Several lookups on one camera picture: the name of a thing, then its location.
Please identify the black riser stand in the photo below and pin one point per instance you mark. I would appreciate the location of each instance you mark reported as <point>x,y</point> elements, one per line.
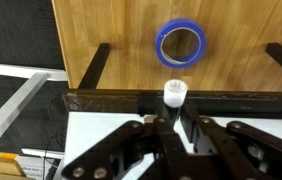
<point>114,100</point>

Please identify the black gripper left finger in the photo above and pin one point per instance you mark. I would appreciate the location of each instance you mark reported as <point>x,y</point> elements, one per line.
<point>121,150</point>

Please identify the white printed paper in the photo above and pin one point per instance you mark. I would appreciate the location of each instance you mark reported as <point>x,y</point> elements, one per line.
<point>37,165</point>

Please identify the blue tape roll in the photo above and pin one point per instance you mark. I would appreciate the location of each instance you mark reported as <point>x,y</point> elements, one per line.
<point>161,46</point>

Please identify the white whiteboard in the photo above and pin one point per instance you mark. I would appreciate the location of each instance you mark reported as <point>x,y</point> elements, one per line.
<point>87,133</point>

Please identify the grey metal table frame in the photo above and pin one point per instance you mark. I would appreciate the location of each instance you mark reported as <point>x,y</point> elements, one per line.
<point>17,100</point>

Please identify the white whiteboard marker pen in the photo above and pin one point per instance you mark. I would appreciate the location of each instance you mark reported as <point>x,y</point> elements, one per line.
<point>175,93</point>

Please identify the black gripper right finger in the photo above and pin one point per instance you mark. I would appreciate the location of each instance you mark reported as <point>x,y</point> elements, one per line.
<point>234,150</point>

